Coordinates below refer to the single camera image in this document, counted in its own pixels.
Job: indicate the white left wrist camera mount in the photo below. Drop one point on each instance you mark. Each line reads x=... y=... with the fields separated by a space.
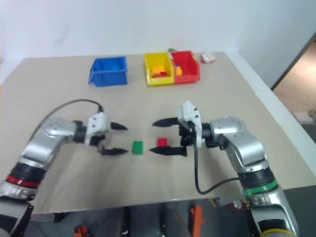
x=97 y=124

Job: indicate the orange black clamp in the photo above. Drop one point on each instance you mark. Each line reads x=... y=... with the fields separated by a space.
x=196 y=216
x=81 y=230

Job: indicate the small red white box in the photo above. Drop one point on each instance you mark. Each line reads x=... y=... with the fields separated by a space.
x=207 y=57

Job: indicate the red cube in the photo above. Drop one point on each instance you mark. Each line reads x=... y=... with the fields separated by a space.
x=162 y=142

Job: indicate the yellow plastic bin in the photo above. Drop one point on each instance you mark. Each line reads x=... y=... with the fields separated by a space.
x=160 y=80

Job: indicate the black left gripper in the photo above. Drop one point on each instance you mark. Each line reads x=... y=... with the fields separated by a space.
x=100 y=140

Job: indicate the small red toy block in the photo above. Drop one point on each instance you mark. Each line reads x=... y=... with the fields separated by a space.
x=163 y=73

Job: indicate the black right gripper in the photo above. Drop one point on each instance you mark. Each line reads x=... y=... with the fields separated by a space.
x=186 y=134

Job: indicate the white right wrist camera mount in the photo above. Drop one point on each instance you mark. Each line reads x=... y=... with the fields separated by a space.
x=189 y=111

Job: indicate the green object behind bins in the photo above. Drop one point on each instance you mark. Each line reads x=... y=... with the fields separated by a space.
x=172 y=50

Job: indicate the red plastic bin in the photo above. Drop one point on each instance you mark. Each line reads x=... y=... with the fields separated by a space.
x=187 y=77

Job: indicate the blue plastic bin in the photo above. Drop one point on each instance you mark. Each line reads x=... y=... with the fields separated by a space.
x=108 y=76

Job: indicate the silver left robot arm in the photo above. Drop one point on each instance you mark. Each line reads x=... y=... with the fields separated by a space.
x=49 y=132

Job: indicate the yellow toy block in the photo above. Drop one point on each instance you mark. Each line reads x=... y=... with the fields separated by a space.
x=179 y=71

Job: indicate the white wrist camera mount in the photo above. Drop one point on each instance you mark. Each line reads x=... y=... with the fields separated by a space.
x=97 y=124
x=189 y=111

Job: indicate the green cube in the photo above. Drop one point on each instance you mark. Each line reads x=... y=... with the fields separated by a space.
x=137 y=147

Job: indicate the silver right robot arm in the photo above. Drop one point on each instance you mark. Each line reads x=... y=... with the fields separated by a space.
x=237 y=145

